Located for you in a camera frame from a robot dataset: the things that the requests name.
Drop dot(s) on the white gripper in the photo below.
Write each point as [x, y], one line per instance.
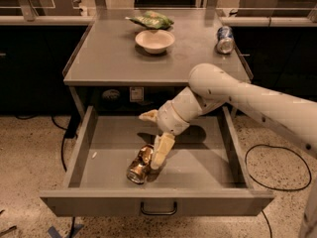
[168, 119]

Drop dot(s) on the crushed orange soda can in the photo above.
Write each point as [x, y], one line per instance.
[140, 167]

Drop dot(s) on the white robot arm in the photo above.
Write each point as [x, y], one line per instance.
[209, 87]

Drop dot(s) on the open grey drawer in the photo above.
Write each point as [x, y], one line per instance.
[204, 173]

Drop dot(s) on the grey counter cabinet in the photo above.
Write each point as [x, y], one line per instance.
[107, 54]

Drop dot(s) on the blue soda can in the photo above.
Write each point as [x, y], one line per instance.
[225, 38]

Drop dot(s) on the white label sticker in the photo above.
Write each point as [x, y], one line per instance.
[136, 94]

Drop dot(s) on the white bowl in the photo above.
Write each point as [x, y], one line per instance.
[155, 42]

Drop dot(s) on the green chip bag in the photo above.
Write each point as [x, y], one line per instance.
[152, 20]

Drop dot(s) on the black drawer handle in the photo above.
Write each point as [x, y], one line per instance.
[158, 210]

